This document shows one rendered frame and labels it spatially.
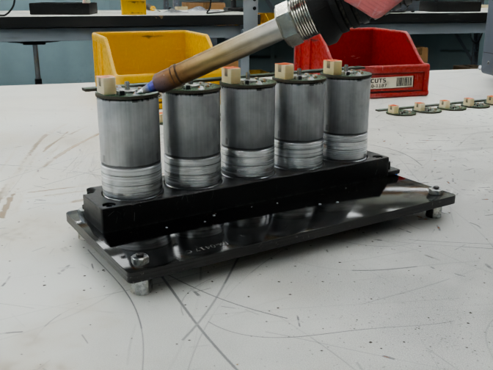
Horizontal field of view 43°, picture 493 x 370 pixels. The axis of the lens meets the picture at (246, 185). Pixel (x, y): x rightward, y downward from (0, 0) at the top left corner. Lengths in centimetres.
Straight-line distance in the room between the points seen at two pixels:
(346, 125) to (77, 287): 15
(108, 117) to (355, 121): 12
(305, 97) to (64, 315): 14
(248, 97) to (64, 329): 12
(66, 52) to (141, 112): 445
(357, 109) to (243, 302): 13
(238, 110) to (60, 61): 444
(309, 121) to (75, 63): 443
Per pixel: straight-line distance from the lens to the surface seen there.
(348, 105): 30
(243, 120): 27
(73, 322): 21
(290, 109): 29
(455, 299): 23
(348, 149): 31
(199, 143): 26
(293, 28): 22
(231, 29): 271
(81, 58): 470
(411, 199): 29
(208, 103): 26
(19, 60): 471
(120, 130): 25
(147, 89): 24
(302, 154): 29
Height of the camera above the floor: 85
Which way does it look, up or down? 17 degrees down
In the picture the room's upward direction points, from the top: straight up
